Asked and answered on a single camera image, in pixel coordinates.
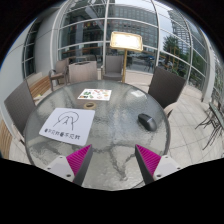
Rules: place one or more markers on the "white sheet with food pictures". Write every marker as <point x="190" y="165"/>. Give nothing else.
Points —
<point x="94" y="94"/>

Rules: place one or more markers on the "brown wicker chair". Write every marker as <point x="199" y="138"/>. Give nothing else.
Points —
<point x="83" y="71"/>
<point x="166" y="86"/>
<point x="113" y="66"/>
<point x="61" y="68"/>
<point x="19" y="105"/>

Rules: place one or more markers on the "green metal garden furniture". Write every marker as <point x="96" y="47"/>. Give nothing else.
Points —
<point x="215" y="120"/>

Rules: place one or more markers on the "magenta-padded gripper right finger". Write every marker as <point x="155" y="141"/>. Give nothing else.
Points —
<point x="148" y="159"/>

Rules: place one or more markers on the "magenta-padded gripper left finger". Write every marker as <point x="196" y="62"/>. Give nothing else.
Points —
<point x="78" y="160"/>

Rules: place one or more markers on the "gold-framed menu stand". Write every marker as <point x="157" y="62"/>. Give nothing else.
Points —
<point x="126" y="41"/>

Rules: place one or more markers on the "wooden slat bench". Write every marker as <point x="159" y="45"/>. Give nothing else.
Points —
<point x="4" y="140"/>
<point x="39" y="86"/>

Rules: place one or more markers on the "white mouse pad black print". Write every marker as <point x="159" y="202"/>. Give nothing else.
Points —
<point x="68" y="126"/>

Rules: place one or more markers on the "black computer mouse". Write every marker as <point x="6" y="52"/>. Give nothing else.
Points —
<point x="147" y="122"/>

